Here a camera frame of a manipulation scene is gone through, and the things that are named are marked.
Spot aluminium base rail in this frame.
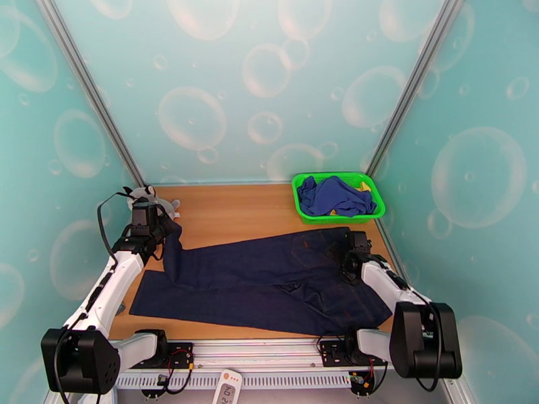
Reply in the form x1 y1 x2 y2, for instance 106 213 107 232
109 339 397 372

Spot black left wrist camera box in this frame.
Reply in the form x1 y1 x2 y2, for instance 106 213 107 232
131 198 159 226

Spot royal blue garment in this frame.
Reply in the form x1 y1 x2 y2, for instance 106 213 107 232
313 176 377 217

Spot white digital timer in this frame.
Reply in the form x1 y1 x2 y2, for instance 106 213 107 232
212 369 243 404

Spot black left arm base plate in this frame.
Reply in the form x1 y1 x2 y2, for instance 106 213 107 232
126 341 195 370

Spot green plastic basket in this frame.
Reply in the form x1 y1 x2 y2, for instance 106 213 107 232
291 171 387 226

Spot dark blue denim trousers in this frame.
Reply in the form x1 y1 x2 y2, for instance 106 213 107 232
129 222 393 337

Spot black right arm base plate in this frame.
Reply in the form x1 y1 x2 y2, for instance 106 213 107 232
316 336 388 368

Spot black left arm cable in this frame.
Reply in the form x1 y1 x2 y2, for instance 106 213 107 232
96 191 137 265

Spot grey husky plush toy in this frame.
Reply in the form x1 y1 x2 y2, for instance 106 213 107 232
122 186 181 217

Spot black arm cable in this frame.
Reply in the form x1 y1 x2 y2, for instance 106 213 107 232
96 191 137 265
414 291 444 393

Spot dark navy garment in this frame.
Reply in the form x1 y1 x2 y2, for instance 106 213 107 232
296 176 322 215

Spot white slotted cable duct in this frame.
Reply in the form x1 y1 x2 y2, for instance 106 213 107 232
115 372 356 391

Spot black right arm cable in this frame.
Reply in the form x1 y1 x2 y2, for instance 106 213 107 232
414 291 444 393

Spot aluminium frame post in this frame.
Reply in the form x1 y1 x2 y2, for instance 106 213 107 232
33 0 146 187
365 0 468 177

